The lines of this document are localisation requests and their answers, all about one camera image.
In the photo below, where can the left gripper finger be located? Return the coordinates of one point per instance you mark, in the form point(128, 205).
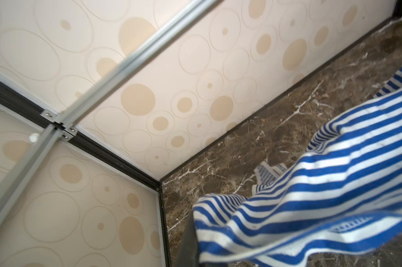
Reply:
point(188, 253)

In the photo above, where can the left black corner post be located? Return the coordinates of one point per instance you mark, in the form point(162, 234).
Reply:
point(84, 207)

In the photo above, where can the horizontal aluminium back rail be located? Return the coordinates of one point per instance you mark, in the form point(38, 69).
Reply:
point(138, 59)

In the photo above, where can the diagonal aluminium left rail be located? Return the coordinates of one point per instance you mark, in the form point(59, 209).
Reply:
point(16, 181)

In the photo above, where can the blue white striped tank top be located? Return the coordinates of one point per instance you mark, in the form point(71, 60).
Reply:
point(343, 195)

